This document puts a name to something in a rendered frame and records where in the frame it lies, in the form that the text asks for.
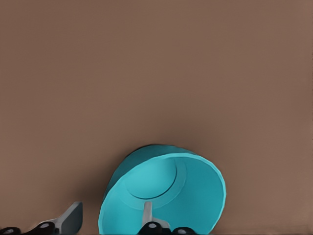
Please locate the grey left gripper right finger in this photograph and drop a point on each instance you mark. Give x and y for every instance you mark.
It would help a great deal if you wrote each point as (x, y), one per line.
(148, 215)

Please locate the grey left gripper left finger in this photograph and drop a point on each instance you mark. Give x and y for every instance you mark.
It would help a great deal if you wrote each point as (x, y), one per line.
(66, 220)

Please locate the blue bowl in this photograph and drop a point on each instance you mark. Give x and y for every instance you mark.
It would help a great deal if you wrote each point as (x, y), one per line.
(195, 195)

